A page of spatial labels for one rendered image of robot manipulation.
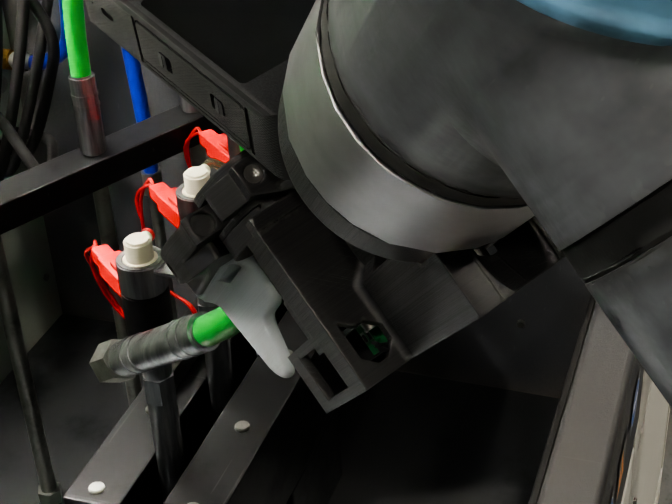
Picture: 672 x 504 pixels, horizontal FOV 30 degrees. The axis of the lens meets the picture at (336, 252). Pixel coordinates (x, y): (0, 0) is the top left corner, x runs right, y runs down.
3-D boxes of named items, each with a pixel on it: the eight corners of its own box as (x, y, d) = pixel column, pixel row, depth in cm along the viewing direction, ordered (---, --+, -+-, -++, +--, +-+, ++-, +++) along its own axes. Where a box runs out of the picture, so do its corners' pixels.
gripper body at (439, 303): (314, 422, 42) (423, 360, 31) (168, 212, 42) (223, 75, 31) (484, 299, 44) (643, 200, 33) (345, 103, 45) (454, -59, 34)
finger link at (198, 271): (165, 317, 46) (217, 244, 38) (141, 283, 46) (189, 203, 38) (266, 253, 48) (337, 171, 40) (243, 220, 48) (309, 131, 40)
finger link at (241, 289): (233, 419, 50) (297, 370, 42) (150, 298, 51) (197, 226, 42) (293, 377, 52) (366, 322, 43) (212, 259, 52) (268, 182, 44)
